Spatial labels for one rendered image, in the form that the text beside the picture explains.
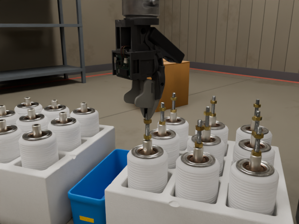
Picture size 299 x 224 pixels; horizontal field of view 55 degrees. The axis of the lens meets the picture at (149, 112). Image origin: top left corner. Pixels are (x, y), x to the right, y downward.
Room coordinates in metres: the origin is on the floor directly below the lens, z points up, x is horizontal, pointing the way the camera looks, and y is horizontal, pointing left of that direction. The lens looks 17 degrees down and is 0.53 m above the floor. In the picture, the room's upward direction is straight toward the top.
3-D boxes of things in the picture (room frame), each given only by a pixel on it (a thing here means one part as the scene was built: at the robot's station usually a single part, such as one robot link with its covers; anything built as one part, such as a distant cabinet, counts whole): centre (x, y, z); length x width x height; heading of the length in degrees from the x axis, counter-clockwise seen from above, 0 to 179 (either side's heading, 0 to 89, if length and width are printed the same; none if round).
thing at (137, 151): (0.61, 0.00, 0.25); 0.08 x 0.08 x 0.01
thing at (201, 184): (0.57, -0.11, 0.16); 0.10 x 0.10 x 0.18
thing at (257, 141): (0.53, -0.22, 0.30); 0.01 x 0.01 x 0.08
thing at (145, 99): (0.58, 0.01, 0.38); 0.06 x 0.03 x 0.09; 128
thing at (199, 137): (0.57, -0.11, 0.30); 0.01 x 0.01 x 0.08
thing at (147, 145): (0.61, 0.00, 0.26); 0.02 x 0.02 x 0.03
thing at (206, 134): (0.68, -0.15, 0.26); 0.02 x 0.02 x 0.03
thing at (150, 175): (0.61, 0.00, 0.16); 0.10 x 0.10 x 0.18
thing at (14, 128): (0.75, 0.41, 0.25); 0.08 x 0.08 x 0.01
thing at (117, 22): (0.60, 0.02, 0.49); 0.09 x 0.08 x 0.12; 128
